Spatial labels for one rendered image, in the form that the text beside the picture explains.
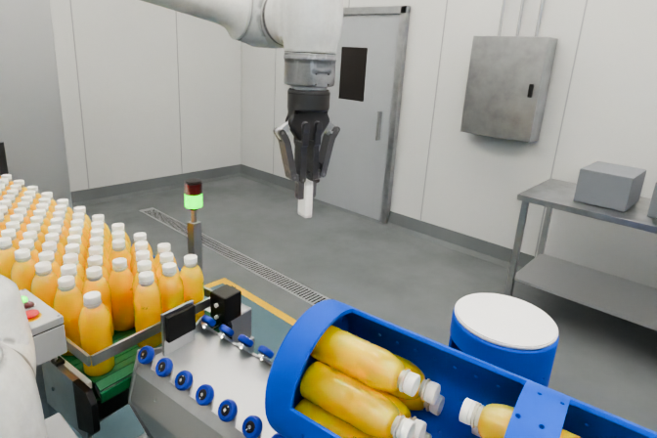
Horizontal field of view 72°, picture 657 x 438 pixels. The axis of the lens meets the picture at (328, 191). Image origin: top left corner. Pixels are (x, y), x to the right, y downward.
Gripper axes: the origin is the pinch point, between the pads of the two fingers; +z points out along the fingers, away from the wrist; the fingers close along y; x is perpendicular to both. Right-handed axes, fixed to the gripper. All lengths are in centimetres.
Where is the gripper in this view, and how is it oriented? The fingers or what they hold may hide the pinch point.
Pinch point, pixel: (305, 197)
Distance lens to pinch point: 85.4
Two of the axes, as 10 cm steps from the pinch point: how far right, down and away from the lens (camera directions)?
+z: -0.5, 9.6, 2.9
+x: -5.4, -2.7, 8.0
